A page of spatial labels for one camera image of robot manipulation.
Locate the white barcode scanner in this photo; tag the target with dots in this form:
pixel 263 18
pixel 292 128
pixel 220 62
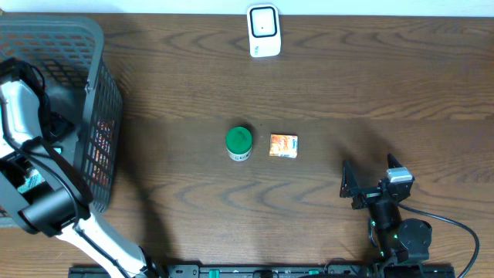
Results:
pixel 264 31

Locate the orange snack box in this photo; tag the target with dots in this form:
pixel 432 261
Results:
pixel 283 145

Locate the grey plastic basket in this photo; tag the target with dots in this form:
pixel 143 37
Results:
pixel 68 52

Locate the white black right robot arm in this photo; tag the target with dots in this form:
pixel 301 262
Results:
pixel 399 240

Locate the teal wet wipes pack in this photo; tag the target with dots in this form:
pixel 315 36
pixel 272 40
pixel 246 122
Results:
pixel 30 183

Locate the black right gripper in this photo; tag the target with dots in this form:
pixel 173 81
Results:
pixel 350 188

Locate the green lid jar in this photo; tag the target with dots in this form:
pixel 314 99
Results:
pixel 239 142

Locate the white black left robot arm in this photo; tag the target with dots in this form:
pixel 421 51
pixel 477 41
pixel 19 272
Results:
pixel 42 191

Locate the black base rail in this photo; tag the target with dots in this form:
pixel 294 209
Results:
pixel 336 269

